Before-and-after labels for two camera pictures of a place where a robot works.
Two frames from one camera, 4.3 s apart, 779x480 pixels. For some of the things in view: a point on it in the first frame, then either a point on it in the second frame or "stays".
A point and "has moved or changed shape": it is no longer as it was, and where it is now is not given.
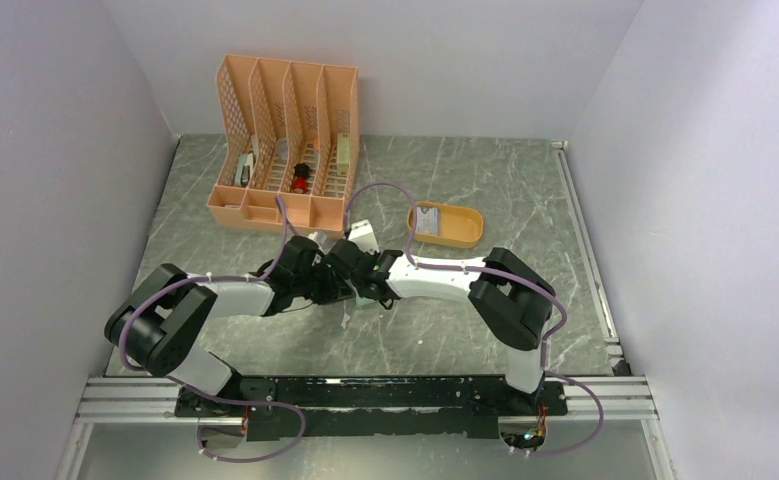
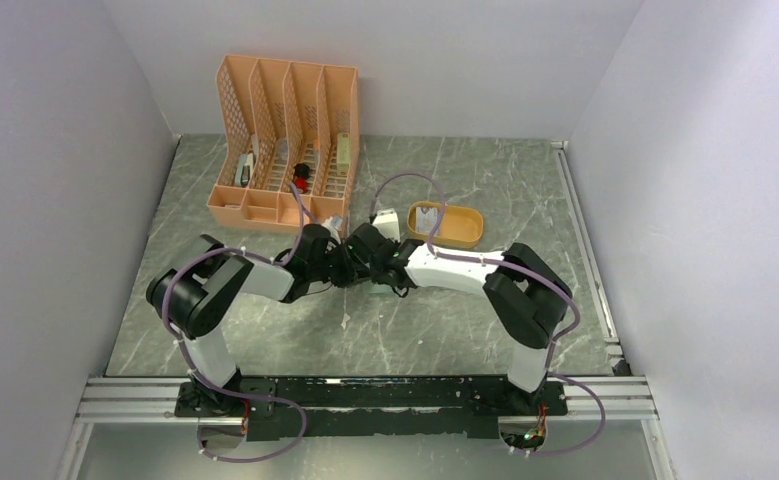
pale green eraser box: (343, 154) stays
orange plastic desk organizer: (288, 130) stays
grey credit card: (427, 220) stays
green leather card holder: (365, 302) has moved or changed shape
